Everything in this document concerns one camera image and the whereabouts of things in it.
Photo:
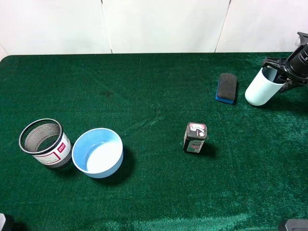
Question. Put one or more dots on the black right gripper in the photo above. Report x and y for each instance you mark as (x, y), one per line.
(296, 65)

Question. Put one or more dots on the pale blue cup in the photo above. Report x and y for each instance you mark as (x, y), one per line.
(263, 87)

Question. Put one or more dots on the blue whiteboard eraser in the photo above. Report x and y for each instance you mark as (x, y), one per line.
(226, 89)

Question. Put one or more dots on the green felt table cloth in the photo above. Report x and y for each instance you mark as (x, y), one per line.
(250, 175)

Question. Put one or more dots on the black rectangular tin box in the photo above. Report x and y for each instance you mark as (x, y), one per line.
(195, 136)

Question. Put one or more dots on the light blue bowl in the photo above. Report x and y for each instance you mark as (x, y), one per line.
(98, 153)

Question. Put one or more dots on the black mesh pen holder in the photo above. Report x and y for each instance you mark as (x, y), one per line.
(45, 140)

